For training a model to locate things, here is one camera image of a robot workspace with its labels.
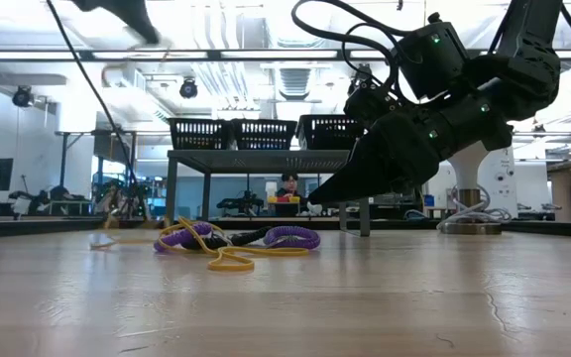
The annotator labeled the black coil keychain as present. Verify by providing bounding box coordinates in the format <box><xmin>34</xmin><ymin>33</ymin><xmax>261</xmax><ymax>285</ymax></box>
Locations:
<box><xmin>180</xmin><ymin>226</ymin><xmax>273</xmax><ymax>251</ymax></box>

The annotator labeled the black aluminium table frame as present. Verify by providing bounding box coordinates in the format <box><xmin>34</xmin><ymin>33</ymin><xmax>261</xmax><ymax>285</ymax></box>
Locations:
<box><xmin>0</xmin><ymin>216</ymin><xmax>571</xmax><ymax>241</ymax></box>

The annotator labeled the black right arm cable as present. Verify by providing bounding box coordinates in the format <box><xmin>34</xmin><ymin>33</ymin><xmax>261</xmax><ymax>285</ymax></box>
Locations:
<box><xmin>289</xmin><ymin>0</ymin><xmax>418</xmax><ymax>108</ymax></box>

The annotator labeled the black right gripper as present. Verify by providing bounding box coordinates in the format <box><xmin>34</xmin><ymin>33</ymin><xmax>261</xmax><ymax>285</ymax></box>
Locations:
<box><xmin>306</xmin><ymin>92</ymin><xmax>514</xmax><ymax>205</ymax></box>

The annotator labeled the person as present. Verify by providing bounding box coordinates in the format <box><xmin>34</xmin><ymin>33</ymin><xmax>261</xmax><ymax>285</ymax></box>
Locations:
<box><xmin>275</xmin><ymin>172</ymin><xmax>306</xmax><ymax>217</ymax></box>
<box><xmin>101</xmin><ymin>180</ymin><xmax>128</xmax><ymax>222</ymax></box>

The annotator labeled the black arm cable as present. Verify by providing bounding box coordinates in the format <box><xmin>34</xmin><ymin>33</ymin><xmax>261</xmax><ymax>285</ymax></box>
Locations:
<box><xmin>289</xmin><ymin>0</ymin><xmax>418</xmax><ymax>108</ymax></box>
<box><xmin>45</xmin><ymin>0</ymin><xmax>141</xmax><ymax>199</ymax></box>

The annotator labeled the black metal stand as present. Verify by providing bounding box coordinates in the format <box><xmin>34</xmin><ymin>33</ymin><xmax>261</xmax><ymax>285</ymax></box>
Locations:
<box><xmin>55</xmin><ymin>129</ymin><xmax>93</xmax><ymax>199</ymax></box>

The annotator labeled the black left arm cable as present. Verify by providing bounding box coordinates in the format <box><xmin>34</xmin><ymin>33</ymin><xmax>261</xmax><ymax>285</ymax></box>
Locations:
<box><xmin>45</xmin><ymin>0</ymin><xmax>141</xmax><ymax>199</ymax></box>

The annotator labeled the silver ribbed air duct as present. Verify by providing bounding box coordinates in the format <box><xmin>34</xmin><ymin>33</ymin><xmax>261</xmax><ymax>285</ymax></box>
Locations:
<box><xmin>278</xmin><ymin>66</ymin><xmax>312</xmax><ymax>102</ymax></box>

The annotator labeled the yellow rubber band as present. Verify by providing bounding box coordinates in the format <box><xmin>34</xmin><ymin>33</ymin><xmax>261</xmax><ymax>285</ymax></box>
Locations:
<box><xmin>159</xmin><ymin>216</ymin><xmax>227</xmax><ymax>257</ymax></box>
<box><xmin>207</xmin><ymin>245</ymin><xmax>312</xmax><ymax>273</ymax></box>

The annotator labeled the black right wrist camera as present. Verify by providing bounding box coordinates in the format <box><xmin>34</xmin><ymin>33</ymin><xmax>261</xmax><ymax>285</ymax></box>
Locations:
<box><xmin>343</xmin><ymin>76</ymin><xmax>401</xmax><ymax>128</ymax></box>

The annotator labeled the white machine housing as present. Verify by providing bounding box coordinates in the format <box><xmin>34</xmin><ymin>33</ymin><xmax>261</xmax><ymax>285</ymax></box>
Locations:
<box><xmin>478</xmin><ymin>146</ymin><xmax>520</xmax><ymax>219</ymax></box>

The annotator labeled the black ceiling-hung camera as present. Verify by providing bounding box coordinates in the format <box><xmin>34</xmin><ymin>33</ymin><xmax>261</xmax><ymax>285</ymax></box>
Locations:
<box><xmin>178</xmin><ymin>77</ymin><xmax>200</xmax><ymax>100</ymax></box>
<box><xmin>11</xmin><ymin>84</ymin><xmax>34</xmax><ymax>109</ymax></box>
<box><xmin>348</xmin><ymin>62</ymin><xmax>374</xmax><ymax>84</ymax></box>

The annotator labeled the white mushroom lamp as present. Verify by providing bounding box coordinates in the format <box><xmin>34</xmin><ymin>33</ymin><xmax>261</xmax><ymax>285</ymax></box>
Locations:
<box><xmin>438</xmin><ymin>141</ymin><xmax>504</xmax><ymax>236</ymax></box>

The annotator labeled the dark hanging screen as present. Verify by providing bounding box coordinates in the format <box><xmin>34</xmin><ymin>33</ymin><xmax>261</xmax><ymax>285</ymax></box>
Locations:
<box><xmin>91</xmin><ymin>129</ymin><xmax>136</xmax><ymax>163</ymax></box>

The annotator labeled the white lamp cable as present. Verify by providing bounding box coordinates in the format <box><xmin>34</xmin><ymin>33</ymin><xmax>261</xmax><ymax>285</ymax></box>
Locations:
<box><xmin>436</xmin><ymin>183</ymin><xmax>514</xmax><ymax>232</ymax></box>

